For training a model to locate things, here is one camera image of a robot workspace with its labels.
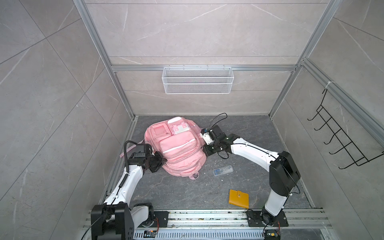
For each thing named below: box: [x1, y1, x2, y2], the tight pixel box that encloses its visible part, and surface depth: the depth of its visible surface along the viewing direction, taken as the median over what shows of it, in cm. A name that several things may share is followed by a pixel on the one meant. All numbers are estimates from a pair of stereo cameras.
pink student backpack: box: [119, 116, 207, 180], surface depth 89 cm
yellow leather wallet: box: [228, 189, 250, 209], surface depth 80 cm
